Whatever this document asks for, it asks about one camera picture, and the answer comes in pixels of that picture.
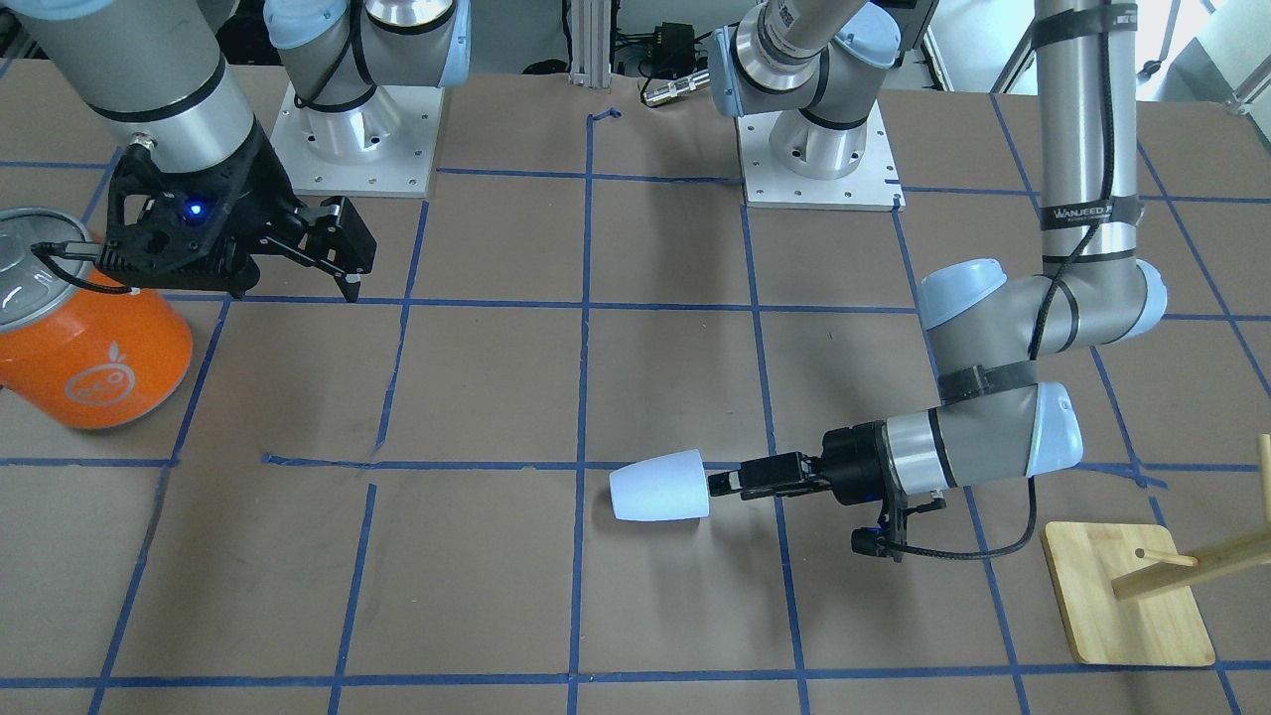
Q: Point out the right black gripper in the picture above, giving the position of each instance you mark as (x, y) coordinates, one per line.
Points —
(260, 191)

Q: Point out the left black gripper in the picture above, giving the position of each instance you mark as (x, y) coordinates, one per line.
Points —
(851, 460)

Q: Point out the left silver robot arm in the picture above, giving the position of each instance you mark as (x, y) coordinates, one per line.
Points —
(818, 66)

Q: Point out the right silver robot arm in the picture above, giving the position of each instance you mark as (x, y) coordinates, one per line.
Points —
(156, 68)

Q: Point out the wooden cup tree stand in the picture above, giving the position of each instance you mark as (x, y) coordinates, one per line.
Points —
(1125, 591)

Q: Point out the orange can-shaped container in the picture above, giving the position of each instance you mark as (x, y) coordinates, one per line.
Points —
(87, 359)

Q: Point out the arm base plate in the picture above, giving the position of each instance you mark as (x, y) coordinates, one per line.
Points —
(383, 149)
(790, 163)

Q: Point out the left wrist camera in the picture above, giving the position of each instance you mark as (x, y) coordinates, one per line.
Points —
(889, 537)

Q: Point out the aluminium frame post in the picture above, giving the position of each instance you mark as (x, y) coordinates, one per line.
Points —
(590, 26)

